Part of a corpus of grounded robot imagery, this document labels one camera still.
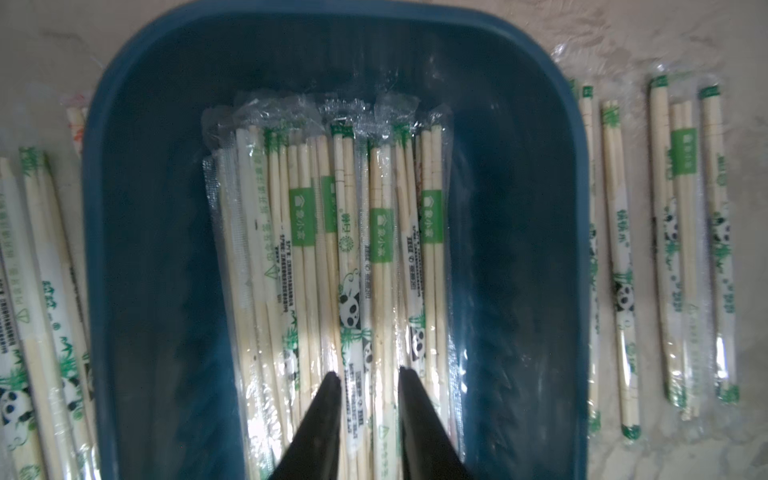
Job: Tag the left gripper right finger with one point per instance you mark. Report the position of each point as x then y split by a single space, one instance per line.
427 452

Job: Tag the chopsticks red print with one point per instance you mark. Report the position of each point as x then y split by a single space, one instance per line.
76 109

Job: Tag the chopsticks green label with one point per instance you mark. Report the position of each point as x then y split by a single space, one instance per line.
684 144

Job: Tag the chopsticks pair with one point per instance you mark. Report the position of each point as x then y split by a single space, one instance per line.
666 242
622 274
721 252
584 95

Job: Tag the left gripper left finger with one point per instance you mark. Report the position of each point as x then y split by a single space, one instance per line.
314 452

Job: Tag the teal plastic storage box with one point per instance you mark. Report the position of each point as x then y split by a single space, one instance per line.
517 216

